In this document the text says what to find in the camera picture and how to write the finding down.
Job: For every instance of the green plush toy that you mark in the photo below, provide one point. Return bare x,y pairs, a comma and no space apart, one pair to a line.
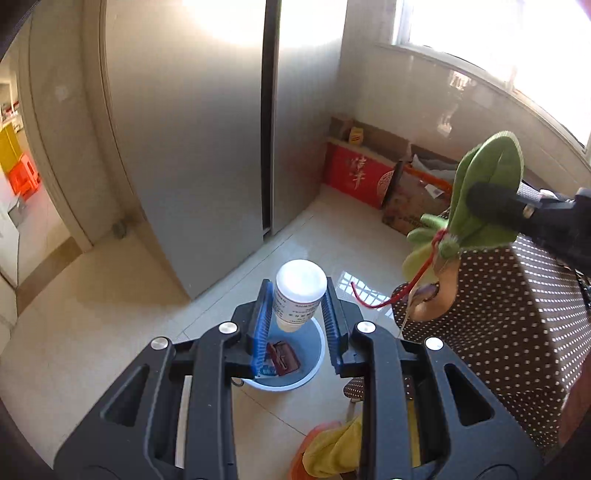
432,269

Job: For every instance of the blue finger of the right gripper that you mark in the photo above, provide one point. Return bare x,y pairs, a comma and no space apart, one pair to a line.
500,205

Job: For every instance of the orange plastic stool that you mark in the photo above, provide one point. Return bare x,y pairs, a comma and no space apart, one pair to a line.
24,178

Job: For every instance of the silver double-door refrigerator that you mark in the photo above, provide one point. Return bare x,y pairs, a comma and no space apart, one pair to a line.
214,116

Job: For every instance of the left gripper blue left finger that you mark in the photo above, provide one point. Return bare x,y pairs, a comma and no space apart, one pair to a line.
259,326

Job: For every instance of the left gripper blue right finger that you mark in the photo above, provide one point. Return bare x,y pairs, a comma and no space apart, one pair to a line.
336,327

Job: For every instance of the white framed window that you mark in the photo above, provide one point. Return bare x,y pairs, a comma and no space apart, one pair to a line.
537,51

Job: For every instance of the red snack bag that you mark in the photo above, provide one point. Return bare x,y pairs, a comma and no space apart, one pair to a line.
283,357

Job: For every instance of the white paper cup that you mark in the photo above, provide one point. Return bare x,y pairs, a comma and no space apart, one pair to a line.
298,290

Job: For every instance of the yellow plastic stool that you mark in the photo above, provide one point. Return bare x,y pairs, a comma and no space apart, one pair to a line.
10,150

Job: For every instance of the red gift box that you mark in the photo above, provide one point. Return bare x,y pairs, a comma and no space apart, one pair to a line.
358,172

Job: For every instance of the brown cardboard box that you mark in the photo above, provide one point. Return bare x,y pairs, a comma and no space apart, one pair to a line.
422,180

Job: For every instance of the yellow cloth on chair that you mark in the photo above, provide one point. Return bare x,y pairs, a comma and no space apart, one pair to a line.
330,450

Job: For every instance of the brown polka dot tablecloth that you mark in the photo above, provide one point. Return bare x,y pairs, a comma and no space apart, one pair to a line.
521,324

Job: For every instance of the light blue trash bucket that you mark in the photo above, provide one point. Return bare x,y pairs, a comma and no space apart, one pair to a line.
301,352

